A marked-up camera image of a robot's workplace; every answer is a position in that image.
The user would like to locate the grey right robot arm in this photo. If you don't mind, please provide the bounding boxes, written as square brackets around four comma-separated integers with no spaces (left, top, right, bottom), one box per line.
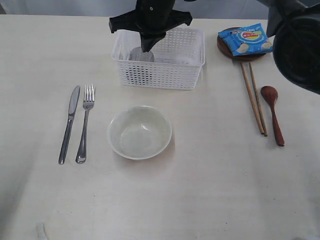
[109,0,320,94]

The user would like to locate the brown wooden plate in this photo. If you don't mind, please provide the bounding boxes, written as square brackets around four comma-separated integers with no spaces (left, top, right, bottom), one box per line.
[216,26,267,62]

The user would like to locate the dark red wooden spoon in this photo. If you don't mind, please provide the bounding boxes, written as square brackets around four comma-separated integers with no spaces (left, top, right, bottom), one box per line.
[260,85,285,147]

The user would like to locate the brown wooden chopstick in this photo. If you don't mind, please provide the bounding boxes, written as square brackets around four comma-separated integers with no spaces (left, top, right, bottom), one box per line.
[248,62,268,137]
[240,62,265,135]

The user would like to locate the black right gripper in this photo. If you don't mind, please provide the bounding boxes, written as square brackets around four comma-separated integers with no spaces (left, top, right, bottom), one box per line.
[108,0,193,53]

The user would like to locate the silver metal fork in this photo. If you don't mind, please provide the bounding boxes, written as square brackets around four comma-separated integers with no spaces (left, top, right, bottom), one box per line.
[75,84,96,164]

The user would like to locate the silver table knife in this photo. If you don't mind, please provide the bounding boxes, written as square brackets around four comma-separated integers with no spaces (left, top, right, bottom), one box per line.
[58,85,81,165]

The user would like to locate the blue chips bag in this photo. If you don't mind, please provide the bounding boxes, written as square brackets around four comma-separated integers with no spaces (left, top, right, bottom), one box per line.
[217,22,274,57]

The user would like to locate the clear textured glass bowl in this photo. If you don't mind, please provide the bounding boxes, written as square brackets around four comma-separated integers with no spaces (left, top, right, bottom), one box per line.
[107,105,173,161]

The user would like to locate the white perforated plastic basket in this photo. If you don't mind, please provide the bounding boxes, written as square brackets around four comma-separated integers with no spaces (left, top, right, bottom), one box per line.
[111,27,206,90]

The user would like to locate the grey metal cup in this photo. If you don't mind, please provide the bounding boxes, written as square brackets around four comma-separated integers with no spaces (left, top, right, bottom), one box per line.
[128,46,155,62]

